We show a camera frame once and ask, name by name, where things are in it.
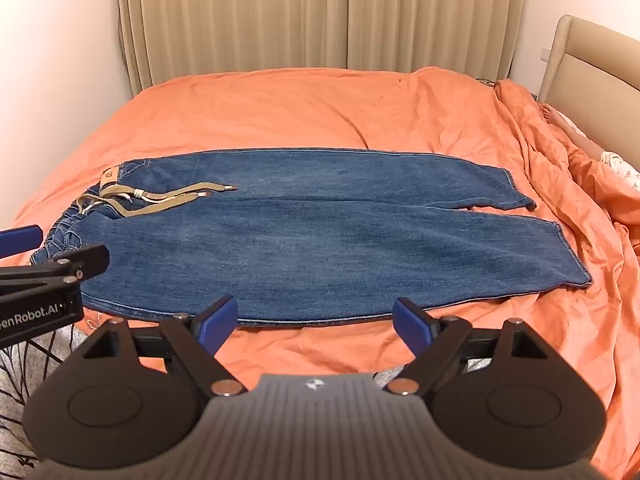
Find blue denim pants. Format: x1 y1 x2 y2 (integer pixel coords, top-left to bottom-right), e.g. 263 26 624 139
30 147 594 328

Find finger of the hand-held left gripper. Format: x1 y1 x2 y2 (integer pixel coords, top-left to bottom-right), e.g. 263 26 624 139
0 225 45 264
0 244 110 306

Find white branch-print cloth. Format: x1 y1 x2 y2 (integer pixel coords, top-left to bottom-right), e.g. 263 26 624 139
0 321 103 480

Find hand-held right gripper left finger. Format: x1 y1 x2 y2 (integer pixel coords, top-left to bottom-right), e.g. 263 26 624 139
80 295 247 397

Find orange crumpled duvet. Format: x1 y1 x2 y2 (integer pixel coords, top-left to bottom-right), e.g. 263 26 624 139
492 79 640 480

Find beige padded bed headboard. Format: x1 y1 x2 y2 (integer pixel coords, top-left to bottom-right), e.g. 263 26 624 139
537 15 640 161

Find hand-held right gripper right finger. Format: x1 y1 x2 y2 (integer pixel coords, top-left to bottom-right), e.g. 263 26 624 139
387 297 556 397

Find orange bed sheet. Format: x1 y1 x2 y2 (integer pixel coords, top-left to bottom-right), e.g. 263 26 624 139
10 66 626 480

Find beige pleated curtain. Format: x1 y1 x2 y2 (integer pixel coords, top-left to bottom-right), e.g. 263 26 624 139
115 0 533 101

